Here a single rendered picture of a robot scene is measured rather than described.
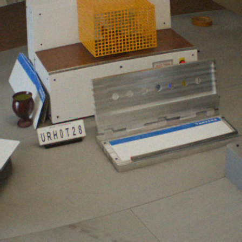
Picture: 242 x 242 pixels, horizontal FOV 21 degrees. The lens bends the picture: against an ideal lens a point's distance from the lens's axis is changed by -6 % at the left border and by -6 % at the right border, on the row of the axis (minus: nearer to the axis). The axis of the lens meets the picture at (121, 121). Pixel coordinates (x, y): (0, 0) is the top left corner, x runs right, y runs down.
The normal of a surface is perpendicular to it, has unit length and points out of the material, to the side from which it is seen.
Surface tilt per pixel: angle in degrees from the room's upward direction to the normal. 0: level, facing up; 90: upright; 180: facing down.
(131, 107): 79
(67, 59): 0
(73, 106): 90
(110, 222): 0
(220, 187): 0
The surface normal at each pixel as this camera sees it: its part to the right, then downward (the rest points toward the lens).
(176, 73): 0.33, 0.25
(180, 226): -0.04, -0.88
